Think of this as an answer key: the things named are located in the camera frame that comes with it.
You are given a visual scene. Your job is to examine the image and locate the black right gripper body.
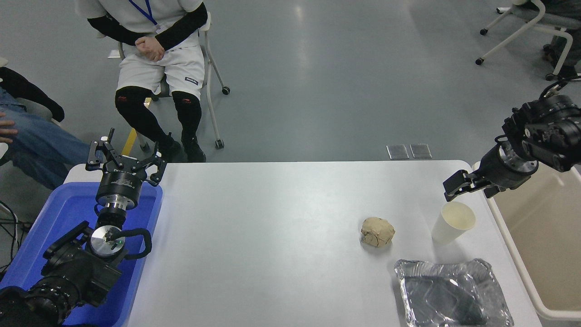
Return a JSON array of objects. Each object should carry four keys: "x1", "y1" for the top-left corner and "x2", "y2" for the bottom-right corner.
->
[{"x1": 479, "y1": 148, "x2": 531, "y2": 190}]

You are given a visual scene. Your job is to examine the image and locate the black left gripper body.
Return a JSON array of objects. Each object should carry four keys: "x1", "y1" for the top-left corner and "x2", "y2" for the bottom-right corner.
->
[{"x1": 96, "y1": 169, "x2": 147, "y2": 203}]

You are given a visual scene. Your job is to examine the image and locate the white paper cup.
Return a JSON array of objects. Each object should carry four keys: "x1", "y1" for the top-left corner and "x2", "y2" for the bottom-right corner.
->
[{"x1": 431, "y1": 201, "x2": 476, "y2": 246}]

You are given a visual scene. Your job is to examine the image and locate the person's hand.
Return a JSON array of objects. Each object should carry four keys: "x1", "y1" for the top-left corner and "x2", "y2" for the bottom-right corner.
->
[{"x1": 0, "y1": 111, "x2": 19, "y2": 144}]

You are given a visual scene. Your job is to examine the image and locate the person's right hand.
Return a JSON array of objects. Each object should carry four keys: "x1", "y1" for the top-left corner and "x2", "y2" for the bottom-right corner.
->
[{"x1": 135, "y1": 36, "x2": 155, "y2": 58}]

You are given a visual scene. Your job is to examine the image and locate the blue plastic tray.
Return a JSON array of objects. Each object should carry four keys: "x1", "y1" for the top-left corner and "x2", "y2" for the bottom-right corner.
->
[{"x1": 0, "y1": 182, "x2": 164, "y2": 327}]

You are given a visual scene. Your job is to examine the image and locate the large pale bin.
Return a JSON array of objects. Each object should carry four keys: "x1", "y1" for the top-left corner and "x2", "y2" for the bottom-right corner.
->
[{"x1": 472, "y1": 160, "x2": 581, "y2": 321}]

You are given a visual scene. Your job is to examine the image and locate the crumpled tan paper ball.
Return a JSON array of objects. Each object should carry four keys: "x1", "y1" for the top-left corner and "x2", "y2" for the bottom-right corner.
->
[{"x1": 361, "y1": 218, "x2": 396, "y2": 248}]

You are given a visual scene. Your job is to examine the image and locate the silver foil tray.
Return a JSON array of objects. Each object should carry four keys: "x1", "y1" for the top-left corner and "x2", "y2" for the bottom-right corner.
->
[{"x1": 394, "y1": 259, "x2": 515, "y2": 327}]

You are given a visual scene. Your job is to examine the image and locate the grey wheeled chair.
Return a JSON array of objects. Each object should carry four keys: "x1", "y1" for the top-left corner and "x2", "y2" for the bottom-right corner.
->
[{"x1": 98, "y1": 11, "x2": 231, "y2": 149}]

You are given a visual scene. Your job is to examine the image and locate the white framed wheeled chair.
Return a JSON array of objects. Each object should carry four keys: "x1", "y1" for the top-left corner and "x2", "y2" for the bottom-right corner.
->
[{"x1": 475, "y1": 0, "x2": 581, "y2": 81}]

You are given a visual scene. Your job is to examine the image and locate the black floor cables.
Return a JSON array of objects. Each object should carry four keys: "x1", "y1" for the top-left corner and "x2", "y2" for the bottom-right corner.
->
[{"x1": 0, "y1": 200, "x2": 33, "y2": 273}]

